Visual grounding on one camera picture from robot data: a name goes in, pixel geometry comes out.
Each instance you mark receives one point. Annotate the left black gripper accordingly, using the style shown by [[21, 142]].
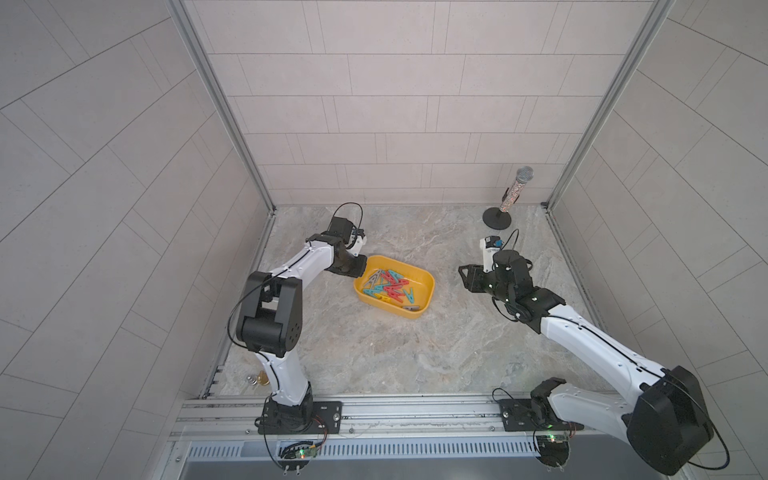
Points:
[[358, 269]]

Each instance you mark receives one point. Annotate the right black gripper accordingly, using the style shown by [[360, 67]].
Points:
[[473, 276]]

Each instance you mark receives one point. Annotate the yellow plastic storage box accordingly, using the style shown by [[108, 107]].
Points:
[[400, 275]]

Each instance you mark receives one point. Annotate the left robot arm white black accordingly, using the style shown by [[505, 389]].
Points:
[[269, 318]]

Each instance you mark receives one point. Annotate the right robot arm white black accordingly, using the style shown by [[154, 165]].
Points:
[[659, 412]]

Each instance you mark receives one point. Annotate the grey clothespin in box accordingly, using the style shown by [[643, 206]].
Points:
[[375, 280]]

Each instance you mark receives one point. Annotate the red clothespin in box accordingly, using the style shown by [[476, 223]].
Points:
[[394, 294]]

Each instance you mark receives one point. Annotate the teal clothespin in box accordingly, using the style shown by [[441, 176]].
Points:
[[410, 296]]

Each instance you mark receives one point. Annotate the glitter microphone on black stand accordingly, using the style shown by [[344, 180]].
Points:
[[499, 218]]

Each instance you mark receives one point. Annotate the right green circuit board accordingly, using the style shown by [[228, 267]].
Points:
[[553, 450]]

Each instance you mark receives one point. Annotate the green circuit board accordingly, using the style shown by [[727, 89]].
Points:
[[296, 456], [553, 450]]

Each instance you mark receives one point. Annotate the left green circuit board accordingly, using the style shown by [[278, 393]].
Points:
[[296, 456]]

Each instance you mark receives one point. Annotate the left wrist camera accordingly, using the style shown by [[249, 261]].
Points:
[[358, 242]]

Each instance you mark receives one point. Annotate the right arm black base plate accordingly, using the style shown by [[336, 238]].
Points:
[[517, 415]]

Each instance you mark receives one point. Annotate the aluminium mounting rail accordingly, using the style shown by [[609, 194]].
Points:
[[363, 416]]

